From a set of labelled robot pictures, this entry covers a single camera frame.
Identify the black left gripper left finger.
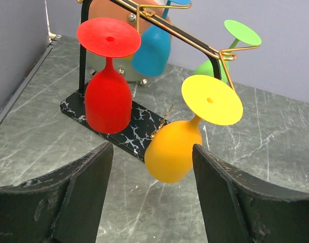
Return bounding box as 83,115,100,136
0,142,113,242

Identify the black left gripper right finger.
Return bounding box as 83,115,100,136
192,144,309,242

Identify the yellow wine glass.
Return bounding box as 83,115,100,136
144,75,244,183

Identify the green wine glass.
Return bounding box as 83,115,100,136
193,19,262,77

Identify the red wine glass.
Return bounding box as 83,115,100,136
77,17,141,134

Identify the gold black wine glass rack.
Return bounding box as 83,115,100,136
60,0,261,163

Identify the blue wine glass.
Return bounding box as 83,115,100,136
131,0,192,77

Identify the cylindrical drum container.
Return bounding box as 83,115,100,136
87,0,173,86

